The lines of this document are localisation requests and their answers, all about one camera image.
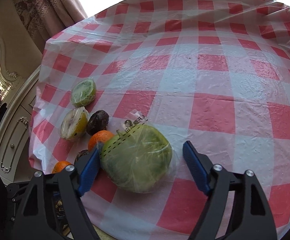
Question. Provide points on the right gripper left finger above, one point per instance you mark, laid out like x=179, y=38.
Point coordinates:
x=42, y=206

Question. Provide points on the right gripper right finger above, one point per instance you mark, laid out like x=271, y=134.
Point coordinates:
x=251, y=216

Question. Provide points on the orange tangerine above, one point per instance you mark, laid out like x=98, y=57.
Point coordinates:
x=98, y=139
x=59, y=166

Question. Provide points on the dark brown fruit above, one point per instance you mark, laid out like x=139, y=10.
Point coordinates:
x=97, y=122
x=81, y=154

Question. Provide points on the pale yellow fruit half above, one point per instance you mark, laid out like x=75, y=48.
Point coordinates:
x=74, y=124

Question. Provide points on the green melon half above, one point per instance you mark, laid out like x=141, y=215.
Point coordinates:
x=138, y=157

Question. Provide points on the green kiwi half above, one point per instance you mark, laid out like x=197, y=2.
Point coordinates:
x=83, y=93

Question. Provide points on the cream ornate cabinet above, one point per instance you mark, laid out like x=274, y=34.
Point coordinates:
x=15, y=124

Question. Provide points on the red white checkered tablecloth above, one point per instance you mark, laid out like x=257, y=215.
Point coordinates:
x=215, y=72

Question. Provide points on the pink floral curtain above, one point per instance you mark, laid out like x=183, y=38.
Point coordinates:
x=43, y=19

